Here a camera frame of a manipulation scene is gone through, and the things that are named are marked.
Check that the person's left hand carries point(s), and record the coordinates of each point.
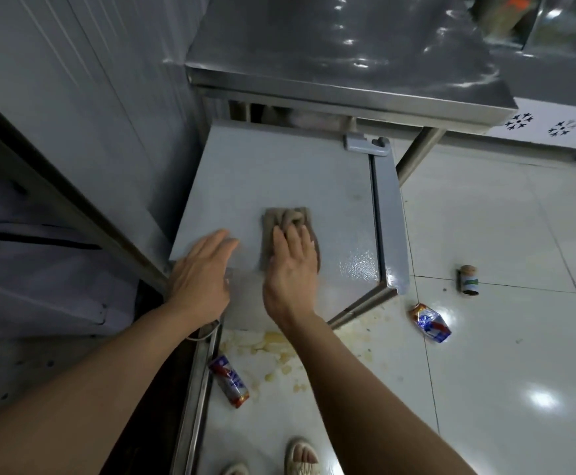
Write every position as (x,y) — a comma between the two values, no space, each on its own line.
(201,279)

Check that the person's right hand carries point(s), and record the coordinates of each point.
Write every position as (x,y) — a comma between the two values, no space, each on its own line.
(290,281)

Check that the person's right middle finger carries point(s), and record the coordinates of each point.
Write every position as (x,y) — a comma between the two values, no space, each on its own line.
(294,242)

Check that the person's left fingers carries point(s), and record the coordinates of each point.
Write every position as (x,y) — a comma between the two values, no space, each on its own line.
(218,247)

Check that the person's right little finger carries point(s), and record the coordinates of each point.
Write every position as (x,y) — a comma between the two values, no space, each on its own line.
(315,259)

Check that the brown cleaning cloth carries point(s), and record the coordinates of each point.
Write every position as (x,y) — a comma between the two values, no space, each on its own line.
(285,217)

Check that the person's right forearm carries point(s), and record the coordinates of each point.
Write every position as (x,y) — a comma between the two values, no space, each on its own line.
(367,405)

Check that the person's left forearm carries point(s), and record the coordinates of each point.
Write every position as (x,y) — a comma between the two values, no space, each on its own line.
(95,390)

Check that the grey cabinet door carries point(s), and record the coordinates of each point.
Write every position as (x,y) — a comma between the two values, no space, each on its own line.
(293,173)

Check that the yellow liquid spill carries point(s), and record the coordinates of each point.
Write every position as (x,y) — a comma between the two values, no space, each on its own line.
(273,343)

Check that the crushed red blue drink can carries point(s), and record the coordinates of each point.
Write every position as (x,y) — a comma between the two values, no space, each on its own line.
(430,322)

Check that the small jar with green label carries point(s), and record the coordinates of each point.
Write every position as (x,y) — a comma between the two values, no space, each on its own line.
(468,280)

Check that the stainless steel refrigerator cabinet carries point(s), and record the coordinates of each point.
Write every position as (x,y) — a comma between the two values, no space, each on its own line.
(45,291)

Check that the beige sandal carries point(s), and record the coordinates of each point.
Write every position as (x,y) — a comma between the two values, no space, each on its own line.
(302,457)

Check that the stainless steel table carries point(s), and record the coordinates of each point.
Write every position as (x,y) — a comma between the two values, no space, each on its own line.
(347,49)

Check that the white cabinet with flower cutouts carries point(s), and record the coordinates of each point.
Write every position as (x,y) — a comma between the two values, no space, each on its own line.
(550,126)

